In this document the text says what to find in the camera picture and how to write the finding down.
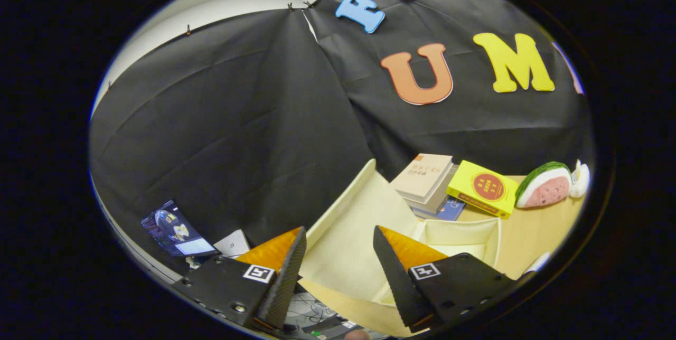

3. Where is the white plush toy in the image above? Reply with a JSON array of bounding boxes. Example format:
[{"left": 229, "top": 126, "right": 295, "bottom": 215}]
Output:
[{"left": 569, "top": 159, "right": 590, "bottom": 198}]

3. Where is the white canvas shoe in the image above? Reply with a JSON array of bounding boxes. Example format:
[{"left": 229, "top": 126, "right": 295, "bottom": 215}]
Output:
[{"left": 523, "top": 252, "right": 551, "bottom": 277}]

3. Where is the black cable bundle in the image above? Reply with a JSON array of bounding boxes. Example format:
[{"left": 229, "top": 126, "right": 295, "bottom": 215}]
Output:
[{"left": 285, "top": 292, "right": 370, "bottom": 340}]

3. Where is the watermelon slice plush toy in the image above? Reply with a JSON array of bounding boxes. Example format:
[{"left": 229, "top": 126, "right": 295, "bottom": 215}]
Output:
[{"left": 515, "top": 162, "right": 572, "bottom": 209}]

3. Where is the blue book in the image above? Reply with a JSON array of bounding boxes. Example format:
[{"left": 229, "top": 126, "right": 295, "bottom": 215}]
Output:
[{"left": 412, "top": 196, "right": 465, "bottom": 222}]

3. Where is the yellow book with red circle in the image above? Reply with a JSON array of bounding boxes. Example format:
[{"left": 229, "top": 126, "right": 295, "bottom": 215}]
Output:
[{"left": 446, "top": 160, "right": 519, "bottom": 219}]

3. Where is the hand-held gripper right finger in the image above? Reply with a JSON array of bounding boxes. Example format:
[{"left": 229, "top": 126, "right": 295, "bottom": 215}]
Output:
[{"left": 372, "top": 225, "right": 517, "bottom": 329}]

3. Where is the white paper sheet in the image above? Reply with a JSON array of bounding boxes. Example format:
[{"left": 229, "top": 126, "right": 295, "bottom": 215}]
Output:
[{"left": 214, "top": 230, "right": 250, "bottom": 259}]

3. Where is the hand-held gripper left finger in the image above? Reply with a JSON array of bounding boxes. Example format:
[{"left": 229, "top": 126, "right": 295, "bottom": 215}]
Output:
[{"left": 172, "top": 226, "right": 307, "bottom": 330}]

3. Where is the beige fabric storage box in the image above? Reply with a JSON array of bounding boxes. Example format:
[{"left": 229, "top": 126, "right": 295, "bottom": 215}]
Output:
[{"left": 298, "top": 159, "right": 502, "bottom": 336}]

